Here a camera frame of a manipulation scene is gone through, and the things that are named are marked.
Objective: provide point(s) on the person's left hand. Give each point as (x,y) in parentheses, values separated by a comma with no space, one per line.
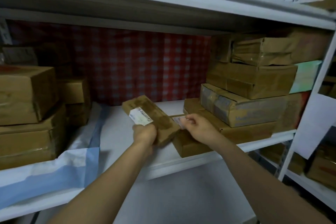
(143,136)

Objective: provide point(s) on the person's right hand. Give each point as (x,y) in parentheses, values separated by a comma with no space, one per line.
(203,130)

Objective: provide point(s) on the person's right fingers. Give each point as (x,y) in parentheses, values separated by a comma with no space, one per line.
(191,121)

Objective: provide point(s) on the person's left fingers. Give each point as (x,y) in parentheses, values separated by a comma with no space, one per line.
(147,127)

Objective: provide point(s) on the small brown parcel white label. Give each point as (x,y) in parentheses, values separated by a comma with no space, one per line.
(154,112)

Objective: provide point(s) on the person's right forearm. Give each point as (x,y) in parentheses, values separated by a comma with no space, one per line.
(262,184)

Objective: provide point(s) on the person's left forearm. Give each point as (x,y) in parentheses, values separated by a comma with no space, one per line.
(105,189)

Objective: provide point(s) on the flat brown cardboard box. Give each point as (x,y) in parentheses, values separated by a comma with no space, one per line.
(236,133)

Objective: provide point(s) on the taped brown cardboard box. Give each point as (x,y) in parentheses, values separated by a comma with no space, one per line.
(244,109)

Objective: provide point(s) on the red checkered cloth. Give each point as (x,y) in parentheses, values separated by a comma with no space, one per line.
(136,66)

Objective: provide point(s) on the plain brown cardboard box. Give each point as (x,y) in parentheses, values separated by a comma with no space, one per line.
(252,79)

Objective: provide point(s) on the small brown cardboard box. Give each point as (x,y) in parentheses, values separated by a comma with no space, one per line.
(74,97)

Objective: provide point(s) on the blue and white plastic bag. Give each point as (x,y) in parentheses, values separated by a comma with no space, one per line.
(57,168)

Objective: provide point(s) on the brown paper wrapped parcel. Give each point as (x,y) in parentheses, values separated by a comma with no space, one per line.
(278,48)

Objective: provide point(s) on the wide brown cardboard box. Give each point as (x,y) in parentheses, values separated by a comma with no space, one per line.
(28,142)

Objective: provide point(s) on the white metal shelf rack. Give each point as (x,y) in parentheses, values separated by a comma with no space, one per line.
(168,3)

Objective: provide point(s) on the pale green box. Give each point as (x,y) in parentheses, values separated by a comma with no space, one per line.
(305,76)

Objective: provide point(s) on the white paper sheet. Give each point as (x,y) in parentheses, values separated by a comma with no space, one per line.
(316,126)

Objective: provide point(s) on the large brown cardboard box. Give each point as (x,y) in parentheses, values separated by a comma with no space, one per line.
(25,94)

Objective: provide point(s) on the brown box with red print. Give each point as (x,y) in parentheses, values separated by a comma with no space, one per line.
(324,166)

